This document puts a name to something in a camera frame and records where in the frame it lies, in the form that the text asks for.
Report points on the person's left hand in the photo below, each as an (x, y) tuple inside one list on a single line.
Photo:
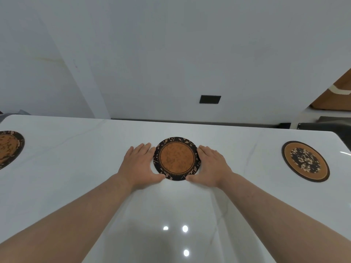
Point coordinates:
[(138, 167)]

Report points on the person's right hand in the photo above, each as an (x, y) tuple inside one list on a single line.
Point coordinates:
[(214, 169)]

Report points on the black leaf-rim brown mat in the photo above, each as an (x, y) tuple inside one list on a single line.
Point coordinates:
[(176, 158)]

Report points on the black-brown branch pattern mat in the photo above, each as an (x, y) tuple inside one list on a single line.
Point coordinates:
[(8, 147)]

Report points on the person's left forearm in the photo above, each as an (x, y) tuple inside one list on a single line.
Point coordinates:
[(71, 221)]

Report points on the person's right forearm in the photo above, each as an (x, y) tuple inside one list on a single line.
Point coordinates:
[(279, 216)]

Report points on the white marble table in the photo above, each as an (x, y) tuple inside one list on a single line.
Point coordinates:
[(82, 150)]

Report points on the black chair with white trim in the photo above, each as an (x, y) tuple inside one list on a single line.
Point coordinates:
[(284, 125)]

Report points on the taped cardboard box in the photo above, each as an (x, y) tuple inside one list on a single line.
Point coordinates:
[(334, 101)]

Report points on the black wall socket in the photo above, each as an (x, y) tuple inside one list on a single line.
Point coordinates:
[(210, 99)]

